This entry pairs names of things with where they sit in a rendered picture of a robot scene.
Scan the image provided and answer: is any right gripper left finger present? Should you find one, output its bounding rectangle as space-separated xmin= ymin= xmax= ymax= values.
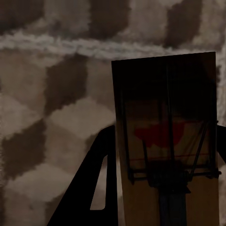
xmin=47 ymin=125 xmax=118 ymax=226

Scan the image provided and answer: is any mousetrap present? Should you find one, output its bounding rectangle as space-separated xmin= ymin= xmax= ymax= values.
xmin=111 ymin=51 xmax=222 ymax=226

